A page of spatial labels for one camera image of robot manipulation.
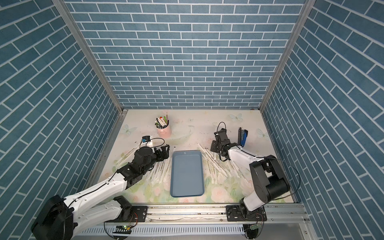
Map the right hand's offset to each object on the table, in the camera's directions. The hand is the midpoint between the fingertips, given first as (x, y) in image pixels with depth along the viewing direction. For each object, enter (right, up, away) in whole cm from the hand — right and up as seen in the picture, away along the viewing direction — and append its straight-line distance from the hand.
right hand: (215, 146), depth 95 cm
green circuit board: (-48, -37, -23) cm, 65 cm away
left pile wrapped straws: (-33, -15, -8) cm, 37 cm away
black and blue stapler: (+20, +7, +8) cm, 22 cm away
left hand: (-28, +1, -12) cm, 30 cm away
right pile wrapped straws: (+3, -13, -6) cm, 15 cm away
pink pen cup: (-33, +8, +4) cm, 34 cm away
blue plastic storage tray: (-17, -15, -8) cm, 25 cm away
